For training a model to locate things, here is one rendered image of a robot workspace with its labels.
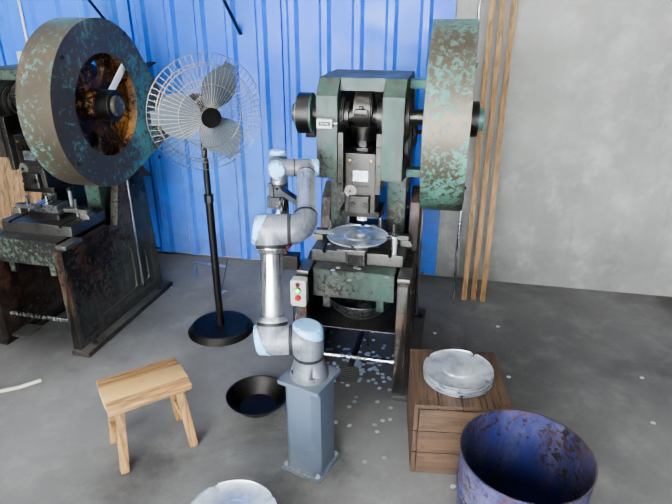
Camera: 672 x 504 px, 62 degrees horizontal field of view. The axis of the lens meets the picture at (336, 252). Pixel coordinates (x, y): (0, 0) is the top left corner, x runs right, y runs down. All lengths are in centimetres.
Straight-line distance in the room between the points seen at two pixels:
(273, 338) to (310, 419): 37
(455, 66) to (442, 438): 146
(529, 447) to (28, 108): 250
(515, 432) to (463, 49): 143
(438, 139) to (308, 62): 178
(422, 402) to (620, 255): 225
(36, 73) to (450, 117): 180
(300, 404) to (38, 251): 178
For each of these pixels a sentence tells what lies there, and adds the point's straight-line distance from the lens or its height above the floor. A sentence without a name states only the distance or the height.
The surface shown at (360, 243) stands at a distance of 259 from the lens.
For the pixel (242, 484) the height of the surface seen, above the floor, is 31.
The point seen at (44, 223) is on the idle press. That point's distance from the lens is 344.
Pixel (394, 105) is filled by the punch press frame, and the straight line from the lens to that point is 249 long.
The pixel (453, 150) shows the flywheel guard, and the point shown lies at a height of 128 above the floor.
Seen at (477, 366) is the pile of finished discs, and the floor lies 39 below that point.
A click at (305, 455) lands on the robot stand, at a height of 11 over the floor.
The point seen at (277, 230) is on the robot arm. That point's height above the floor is 102.
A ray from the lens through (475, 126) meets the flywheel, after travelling 255.
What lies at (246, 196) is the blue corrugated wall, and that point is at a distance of 416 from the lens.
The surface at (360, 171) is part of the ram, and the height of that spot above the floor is 109.
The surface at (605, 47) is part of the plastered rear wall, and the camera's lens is 382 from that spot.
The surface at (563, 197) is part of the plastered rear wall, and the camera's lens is 396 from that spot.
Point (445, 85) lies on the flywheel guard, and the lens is 223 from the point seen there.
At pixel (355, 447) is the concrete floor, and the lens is 262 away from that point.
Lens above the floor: 178
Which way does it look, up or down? 23 degrees down
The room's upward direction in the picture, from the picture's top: straight up
